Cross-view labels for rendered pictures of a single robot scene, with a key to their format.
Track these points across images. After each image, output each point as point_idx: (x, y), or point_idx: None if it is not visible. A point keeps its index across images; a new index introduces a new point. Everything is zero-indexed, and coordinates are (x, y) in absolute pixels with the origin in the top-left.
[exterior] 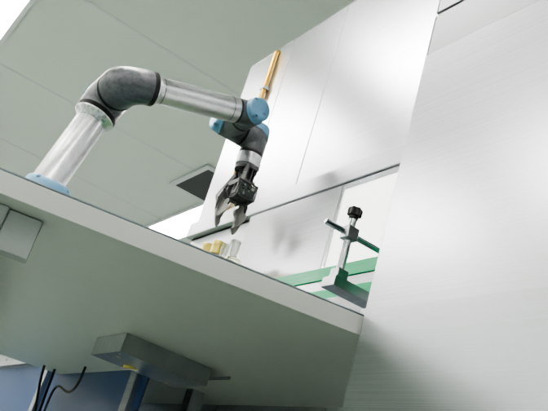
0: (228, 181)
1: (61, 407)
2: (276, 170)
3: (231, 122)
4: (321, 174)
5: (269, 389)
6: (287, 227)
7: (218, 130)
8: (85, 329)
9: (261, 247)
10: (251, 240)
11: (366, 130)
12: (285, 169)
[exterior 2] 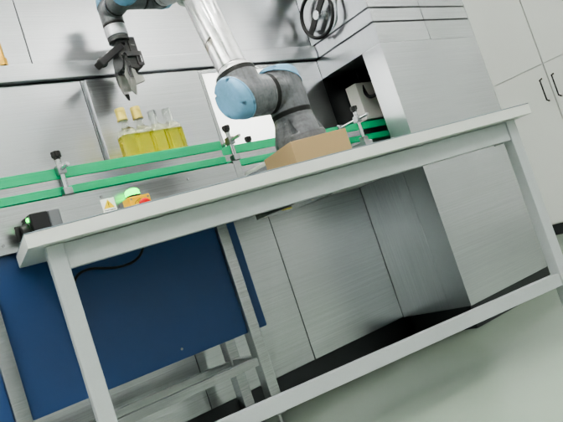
0: (115, 49)
1: (84, 290)
2: (72, 34)
3: (146, 1)
4: (148, 53)
5: None
6: (154, 96)
7: (131, 2)
8: None
9: (129, 110)
10: (107, 104)
11: (179, 28)
12: (88, 36)
